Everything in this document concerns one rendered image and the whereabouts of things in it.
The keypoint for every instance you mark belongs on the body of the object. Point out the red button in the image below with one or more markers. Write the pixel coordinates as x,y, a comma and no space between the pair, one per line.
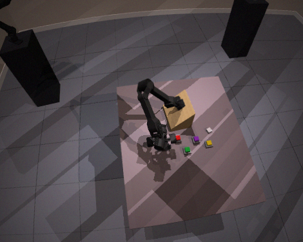
179,139

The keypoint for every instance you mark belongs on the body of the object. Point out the yellow button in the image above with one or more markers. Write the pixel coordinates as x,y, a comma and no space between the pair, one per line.
208,144

